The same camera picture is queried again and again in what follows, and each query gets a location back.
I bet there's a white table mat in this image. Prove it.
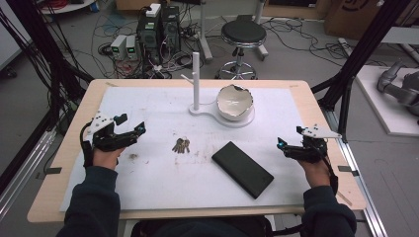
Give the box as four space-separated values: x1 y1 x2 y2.
58 85 312 212

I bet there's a person's left hand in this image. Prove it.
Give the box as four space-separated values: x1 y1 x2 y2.
91 146 126 171

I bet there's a black round stool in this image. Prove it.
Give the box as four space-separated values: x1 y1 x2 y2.
214 14 268 81

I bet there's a white stand with peg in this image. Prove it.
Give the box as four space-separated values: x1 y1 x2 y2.
180 51 257 129

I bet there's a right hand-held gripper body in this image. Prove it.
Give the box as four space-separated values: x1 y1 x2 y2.
285 123 343 164

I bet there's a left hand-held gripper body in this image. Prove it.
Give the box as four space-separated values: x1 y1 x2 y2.
86 112 139 153

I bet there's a grey tape piece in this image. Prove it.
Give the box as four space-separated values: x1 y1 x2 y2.
337 165 361 178
43 166 63 176

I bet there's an aluminium rail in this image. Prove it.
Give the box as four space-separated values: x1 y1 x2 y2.
0 128 57 220
323 108 389 237

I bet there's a white power strip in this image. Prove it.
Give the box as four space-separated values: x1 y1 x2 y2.
337 37 356 57

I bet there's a left hand-held gripper cable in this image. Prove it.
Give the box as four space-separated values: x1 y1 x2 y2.
79 119 96 169

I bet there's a black computer tower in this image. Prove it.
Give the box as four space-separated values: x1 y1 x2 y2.
135 9 163 66
160 5 182 54

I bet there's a person's right hand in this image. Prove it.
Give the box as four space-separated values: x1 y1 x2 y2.
297 159 332 190

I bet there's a black frame post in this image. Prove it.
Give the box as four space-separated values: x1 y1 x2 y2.
0 0 95 132
310 0 413 143

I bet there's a black power bank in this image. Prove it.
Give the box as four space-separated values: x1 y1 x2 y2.
210 140 276 200

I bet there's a white cracked-egg bowl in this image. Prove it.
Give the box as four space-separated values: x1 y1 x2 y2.
215 83 255 121

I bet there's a cardboard box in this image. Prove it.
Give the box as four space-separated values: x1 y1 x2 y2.
323 0 384 41

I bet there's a white table leg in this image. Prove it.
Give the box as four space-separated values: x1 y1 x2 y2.
254 0 270 62
197 0 214 64

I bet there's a person's lap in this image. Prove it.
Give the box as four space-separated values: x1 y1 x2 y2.
130 214 275 237

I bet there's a white platform board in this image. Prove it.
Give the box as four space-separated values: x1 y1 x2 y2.
355 64 419 138

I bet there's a grey bench power supply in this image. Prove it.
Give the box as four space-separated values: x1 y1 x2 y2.
110 34 128 61
125 35 139 61

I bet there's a white power adapter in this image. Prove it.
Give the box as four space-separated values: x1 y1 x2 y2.
144 2 162 19

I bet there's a bunch of keys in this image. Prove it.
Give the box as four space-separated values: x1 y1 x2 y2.
171 136 192 155

